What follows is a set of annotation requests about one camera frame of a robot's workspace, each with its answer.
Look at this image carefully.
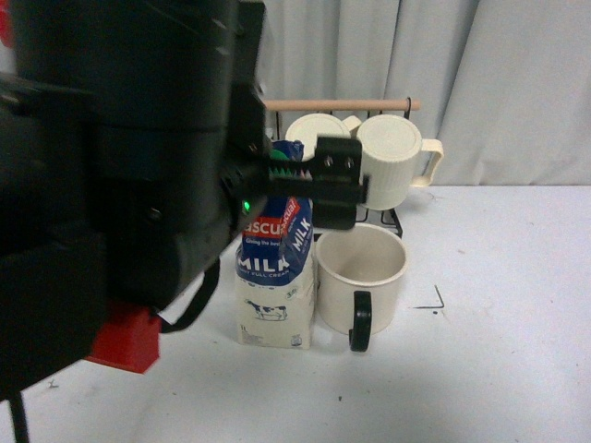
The blue white milk carton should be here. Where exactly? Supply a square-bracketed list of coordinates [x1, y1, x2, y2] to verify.
[234, 139, 317, 350]

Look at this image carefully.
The cream ribbed mug right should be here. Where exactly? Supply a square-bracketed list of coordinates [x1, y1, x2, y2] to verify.
[356, 114, 444, 210]

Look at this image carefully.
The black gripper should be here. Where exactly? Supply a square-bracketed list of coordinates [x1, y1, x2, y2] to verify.
[216, 82, 370, 278]

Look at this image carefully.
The black wire mug rack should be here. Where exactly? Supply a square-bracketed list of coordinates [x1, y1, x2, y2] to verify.
[265, 98, 430, 234]

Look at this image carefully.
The cream ribbed mug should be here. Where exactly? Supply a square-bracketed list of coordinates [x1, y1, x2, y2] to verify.
[285, 114, 362, 162]
[356, 114, 444, 210]

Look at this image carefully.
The red plastic block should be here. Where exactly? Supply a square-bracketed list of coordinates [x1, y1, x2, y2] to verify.
[87, 300, 162, 374]

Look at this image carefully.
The black cable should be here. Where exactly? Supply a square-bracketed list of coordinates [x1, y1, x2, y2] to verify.
[6, 267, 221, 443]

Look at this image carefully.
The cream mug with black handle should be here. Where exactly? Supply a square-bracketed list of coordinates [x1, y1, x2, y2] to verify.
[316, 223, 408, 353]

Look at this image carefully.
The cream ribbed mug left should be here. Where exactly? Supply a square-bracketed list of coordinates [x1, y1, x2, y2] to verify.
[285, 114, 362, 162]

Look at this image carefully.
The grey curtain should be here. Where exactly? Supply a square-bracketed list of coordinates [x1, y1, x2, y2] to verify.
[261, 1, 590, 185]

